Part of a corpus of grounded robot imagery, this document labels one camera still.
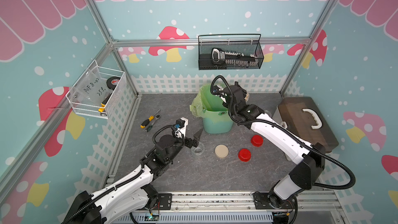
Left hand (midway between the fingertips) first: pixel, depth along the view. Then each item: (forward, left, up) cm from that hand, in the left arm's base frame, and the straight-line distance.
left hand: (194, 128), depth 76 cm
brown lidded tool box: (+12, -60, -5) cm, 61 cm away
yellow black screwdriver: (+17, +34, -21) cm, 44 cm away
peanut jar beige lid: (-3, -1, -22) cm, 22 cm away
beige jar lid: (-2, -15, -21) cm, 26 cm away
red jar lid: (-5, -28, -20) cm, 34 cm away
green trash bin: (+7, -12, -5) cm, 14 cm away
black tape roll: (+20, +45, +12) cm, 50 cm away
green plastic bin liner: (+21, -5, -3) cm, 22 cm away
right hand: (+16, -20, +11) cm, 28 cm away
